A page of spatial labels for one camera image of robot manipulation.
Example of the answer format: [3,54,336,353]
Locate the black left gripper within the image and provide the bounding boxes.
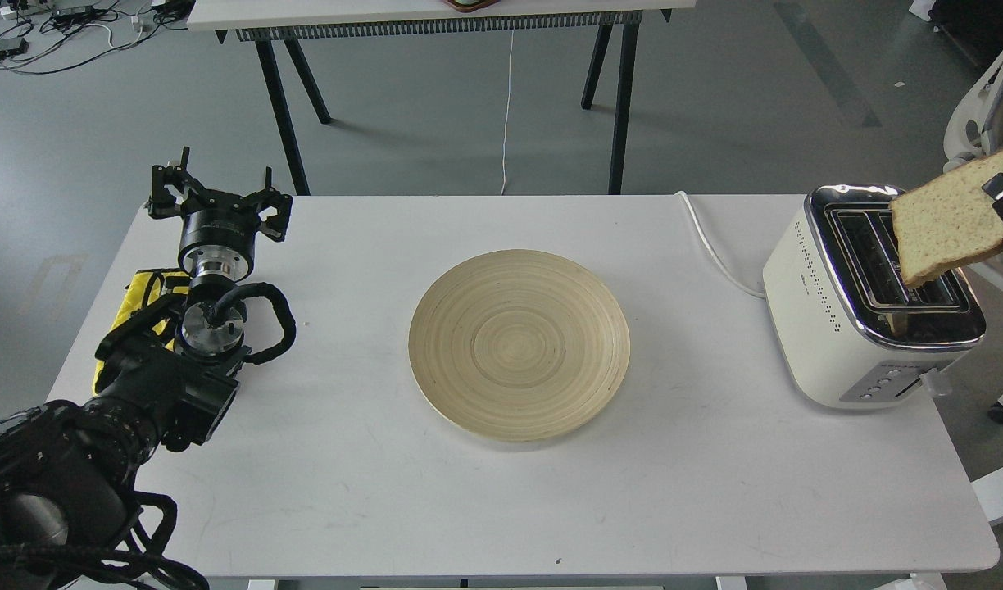
[147,148,294,256]

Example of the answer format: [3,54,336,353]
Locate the slice of bread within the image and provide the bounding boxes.
[890,149,1003,288]

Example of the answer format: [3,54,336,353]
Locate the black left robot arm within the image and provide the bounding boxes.
[0,150,297,589]

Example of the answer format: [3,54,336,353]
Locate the white chrome toaster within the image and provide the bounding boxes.
[761,184,986,411]

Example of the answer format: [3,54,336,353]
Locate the white office chair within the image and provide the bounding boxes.
[932,20,1003,425]

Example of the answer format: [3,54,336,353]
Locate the yellow cloth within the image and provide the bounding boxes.
[92,268,191,397]

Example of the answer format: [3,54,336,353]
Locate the background white table black legs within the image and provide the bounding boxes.
[186,1,696,197]

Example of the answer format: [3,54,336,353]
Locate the brown object on background table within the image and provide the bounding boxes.
[444,0,497,12]

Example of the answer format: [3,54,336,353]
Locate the round wooden plate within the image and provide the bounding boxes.
[407,249,632,443]

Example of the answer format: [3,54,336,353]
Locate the floor cables and adapters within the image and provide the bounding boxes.
[0,0,197,87]

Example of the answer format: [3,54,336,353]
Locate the white hanging cable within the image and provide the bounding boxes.
[500,29,517,196]

